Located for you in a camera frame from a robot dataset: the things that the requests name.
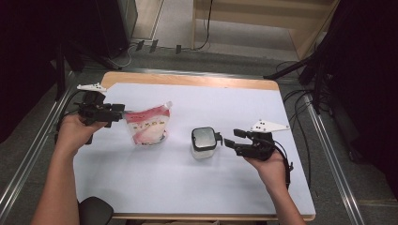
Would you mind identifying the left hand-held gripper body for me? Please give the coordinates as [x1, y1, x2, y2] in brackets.
[74, 82, 114, 128]

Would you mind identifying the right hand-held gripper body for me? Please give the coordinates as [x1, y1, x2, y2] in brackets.
[236, 119, 291, 162]

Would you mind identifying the clear jar with black lid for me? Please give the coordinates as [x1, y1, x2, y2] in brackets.
[191, 126, 223, 160]

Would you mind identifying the red and white pouch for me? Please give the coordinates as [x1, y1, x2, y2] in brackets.
[123, 100, 174, 147]

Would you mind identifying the person's right hand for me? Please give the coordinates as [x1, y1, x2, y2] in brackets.
[243, 151, 292, 198]

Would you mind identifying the person's left hand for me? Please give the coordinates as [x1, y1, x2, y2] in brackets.
[54, 112, 109, 158]

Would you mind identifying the black metal stand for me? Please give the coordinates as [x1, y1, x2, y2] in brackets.
[54, 38, 123, 101]

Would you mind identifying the white table sheet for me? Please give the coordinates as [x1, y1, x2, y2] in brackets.
[72, 82, 316, 217]

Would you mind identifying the wooden table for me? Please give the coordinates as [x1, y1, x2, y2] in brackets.
[73, 70, 317, 222]

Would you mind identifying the black tripod stand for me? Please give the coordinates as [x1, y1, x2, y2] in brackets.
[263, 46, 332, 115]

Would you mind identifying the black cabinet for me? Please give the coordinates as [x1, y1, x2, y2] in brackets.
[67, 0, 139, 60]

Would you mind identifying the dark curtain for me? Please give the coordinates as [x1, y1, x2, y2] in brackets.
[0, 0, 98, 144]
[315, 0, 398, 201]

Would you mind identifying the black chair armrest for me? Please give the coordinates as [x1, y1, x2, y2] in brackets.
[78, 196, 115, 225]

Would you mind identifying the light wooden shelf unit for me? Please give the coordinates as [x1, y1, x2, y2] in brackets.
[191, 0, 341, 60]

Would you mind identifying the right hand-held gripper cable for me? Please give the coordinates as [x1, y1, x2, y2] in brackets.
[271, 139, 295, 190]

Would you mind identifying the black floor cable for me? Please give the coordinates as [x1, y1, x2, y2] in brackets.
[283, 88, 314, 188]

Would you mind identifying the white floor cable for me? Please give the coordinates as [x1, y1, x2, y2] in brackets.
[107, 43, 135, 70]

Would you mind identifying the metal floor rail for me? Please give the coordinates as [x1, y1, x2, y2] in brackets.
[301, 92, 367, 225]
[0, 71, 76, 217]
[83, 65, 267, 80]

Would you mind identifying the black hanging cable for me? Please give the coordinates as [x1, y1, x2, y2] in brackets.
[191, 0, 214, 52]

